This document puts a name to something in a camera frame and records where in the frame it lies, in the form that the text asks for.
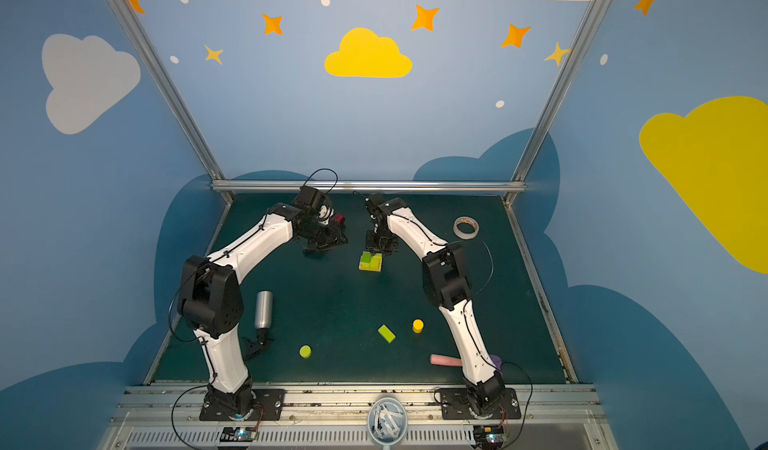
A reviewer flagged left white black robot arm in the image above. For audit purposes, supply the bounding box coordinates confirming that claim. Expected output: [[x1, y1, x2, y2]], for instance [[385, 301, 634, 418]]
[[177, 185, 347, 421]]

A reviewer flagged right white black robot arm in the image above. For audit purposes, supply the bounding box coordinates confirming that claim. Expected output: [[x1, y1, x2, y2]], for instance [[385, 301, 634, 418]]
[[365, 193, 506, 418]]

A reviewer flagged yellow cylinder block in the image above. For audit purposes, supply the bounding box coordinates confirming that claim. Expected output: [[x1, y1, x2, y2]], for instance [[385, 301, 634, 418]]
[[412, 319, 424, 334]]

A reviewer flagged silver metal bottle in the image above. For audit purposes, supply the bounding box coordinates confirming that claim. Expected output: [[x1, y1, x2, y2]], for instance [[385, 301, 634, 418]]
[[241, 290, 274, 361]]

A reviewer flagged white tape roll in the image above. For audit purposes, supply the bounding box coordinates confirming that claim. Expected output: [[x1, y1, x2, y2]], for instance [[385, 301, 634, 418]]
[[453, 216, 480, 240]]

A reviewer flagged pink purple brush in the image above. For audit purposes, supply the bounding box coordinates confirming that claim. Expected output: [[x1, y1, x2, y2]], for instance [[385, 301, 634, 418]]
[[430, 354, 503, 370]]

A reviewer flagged round bowl with white pieces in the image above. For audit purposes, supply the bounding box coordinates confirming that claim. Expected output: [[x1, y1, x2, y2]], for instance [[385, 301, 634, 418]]
[[366, 397, 408, 449]]

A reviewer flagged left green circuit board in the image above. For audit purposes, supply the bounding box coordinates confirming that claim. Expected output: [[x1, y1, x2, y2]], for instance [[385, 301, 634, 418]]
[[219, 426, 258, 444]]

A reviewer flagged green circuit board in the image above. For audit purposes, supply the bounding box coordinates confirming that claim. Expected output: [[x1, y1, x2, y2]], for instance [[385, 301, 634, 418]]
[[472, 426, 506, 450], [219, 426, 258, 444]]

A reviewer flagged right green circuit board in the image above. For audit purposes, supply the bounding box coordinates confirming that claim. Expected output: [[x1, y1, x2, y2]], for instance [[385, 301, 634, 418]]
[[472, 426, 506, 450]]

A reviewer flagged aluminium frame rear bar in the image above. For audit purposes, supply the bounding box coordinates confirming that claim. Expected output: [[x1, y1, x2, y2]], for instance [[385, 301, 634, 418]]
[[211, 180, 526, 193]]

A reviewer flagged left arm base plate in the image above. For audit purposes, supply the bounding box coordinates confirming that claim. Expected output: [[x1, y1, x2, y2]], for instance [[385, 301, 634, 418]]
[[199, 387, 285, 422]]

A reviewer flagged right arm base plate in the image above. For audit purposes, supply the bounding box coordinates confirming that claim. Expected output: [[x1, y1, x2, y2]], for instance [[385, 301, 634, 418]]
[[433, 387, 522, 420]]

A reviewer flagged aluminium frame left post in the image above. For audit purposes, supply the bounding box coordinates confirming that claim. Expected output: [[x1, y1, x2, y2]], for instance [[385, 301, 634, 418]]
[[106, 0, 226, 183]]

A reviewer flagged aluminium frame post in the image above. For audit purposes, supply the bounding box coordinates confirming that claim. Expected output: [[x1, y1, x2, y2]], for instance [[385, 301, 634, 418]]
[[106, 0, 226, 183], [504, 0, 613, 209]]

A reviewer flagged aluminium front rail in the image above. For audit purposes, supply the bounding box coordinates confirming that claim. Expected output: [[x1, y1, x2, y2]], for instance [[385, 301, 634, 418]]
[[98, 383, 618, 449]]

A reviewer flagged aluminium frame right post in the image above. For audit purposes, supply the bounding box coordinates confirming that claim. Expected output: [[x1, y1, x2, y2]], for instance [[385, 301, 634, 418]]
[[504, 0, 613, 209]]

